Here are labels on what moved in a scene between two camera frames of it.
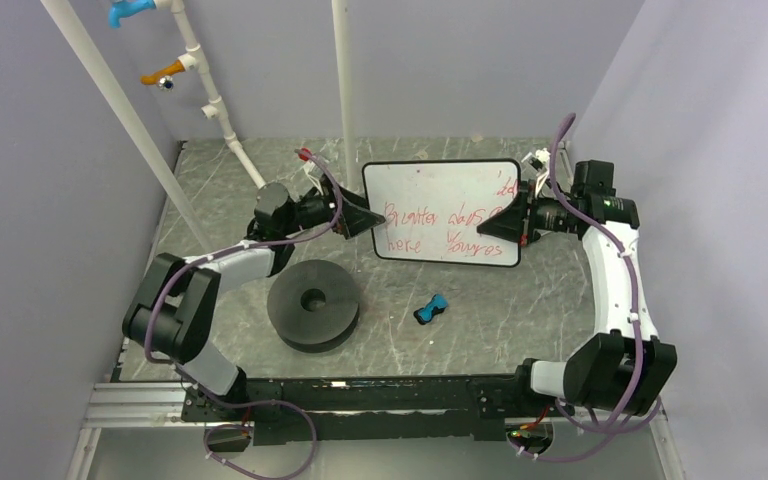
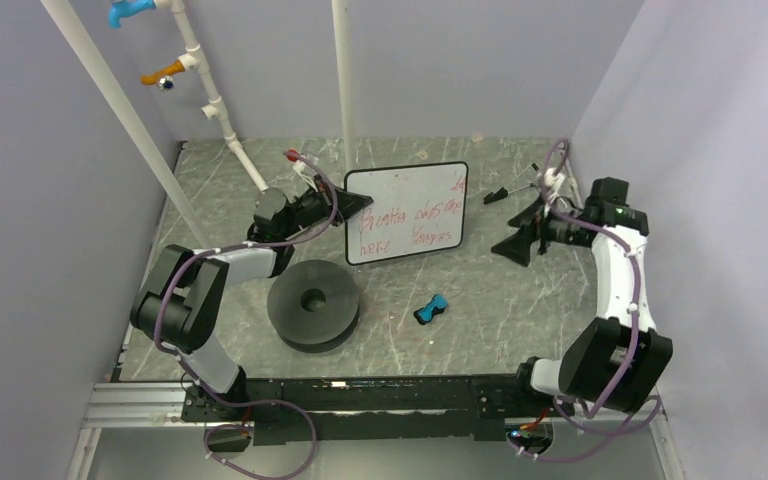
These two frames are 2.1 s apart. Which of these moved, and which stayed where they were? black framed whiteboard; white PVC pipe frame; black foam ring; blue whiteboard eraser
Moved: black framed whiteboard
Stayed: blue whiteboard eraser; black foam ring; white PVC pipe frame
